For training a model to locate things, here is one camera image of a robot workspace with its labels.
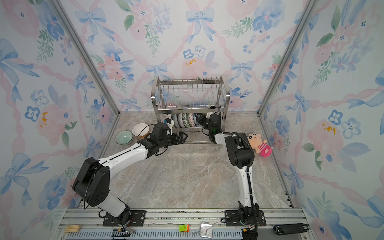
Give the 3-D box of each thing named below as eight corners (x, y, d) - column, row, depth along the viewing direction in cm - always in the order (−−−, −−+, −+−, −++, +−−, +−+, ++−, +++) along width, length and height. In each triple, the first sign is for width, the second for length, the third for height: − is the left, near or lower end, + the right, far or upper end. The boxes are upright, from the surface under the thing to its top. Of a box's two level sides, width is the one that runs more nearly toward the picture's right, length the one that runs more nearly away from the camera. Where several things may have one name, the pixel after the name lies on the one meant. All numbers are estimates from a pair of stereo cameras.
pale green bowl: (117, 146, 103) (113, 141, 98) (121, 135, 108) (118, 130, 104) (132, 146, 103) (129, 141, 98) (135, 135, 108) (132, 130, 104)
